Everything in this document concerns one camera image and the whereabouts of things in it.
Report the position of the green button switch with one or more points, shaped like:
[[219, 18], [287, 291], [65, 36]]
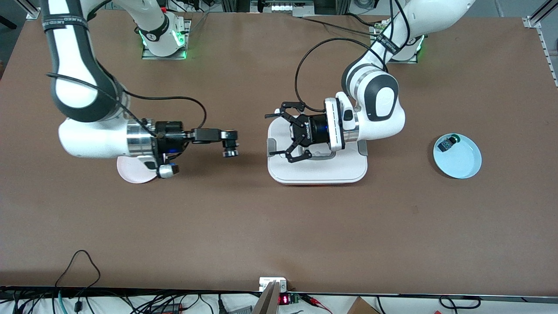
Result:
[[447, 143]]

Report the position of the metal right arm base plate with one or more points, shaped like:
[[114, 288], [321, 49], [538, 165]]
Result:
[[163, 57]]

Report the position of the red digit display module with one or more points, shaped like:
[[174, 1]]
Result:
[[285, 299]]

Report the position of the small white box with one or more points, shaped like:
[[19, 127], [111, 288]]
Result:
[[266, 282]]

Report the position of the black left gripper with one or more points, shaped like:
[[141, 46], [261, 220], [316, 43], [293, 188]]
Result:
[[313, 129]]

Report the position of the light blue round plate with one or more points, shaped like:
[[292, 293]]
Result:
[[462, 163]]

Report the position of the white lunch box grey clips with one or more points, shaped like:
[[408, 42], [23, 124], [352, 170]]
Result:
[[316, 172]]

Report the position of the aluminium frame profile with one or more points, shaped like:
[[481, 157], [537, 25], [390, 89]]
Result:
[[540, 15], [28, 8]]

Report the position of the brown cardboard piece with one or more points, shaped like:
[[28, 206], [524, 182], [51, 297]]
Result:
[[362, 307]]

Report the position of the silver power strip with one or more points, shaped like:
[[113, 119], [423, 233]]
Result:
[[283, 6]]

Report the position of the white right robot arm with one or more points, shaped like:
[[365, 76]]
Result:
[[87, 139]]

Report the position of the grey wedge bracket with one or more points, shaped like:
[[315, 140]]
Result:
[[268, 301]]

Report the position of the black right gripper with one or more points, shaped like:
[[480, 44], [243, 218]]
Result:
[[171, 135]]

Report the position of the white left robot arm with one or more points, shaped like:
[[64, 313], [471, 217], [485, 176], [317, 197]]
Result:
[[383, 100]]

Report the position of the pink round plate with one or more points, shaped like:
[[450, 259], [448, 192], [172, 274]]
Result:
[[133, 174]]

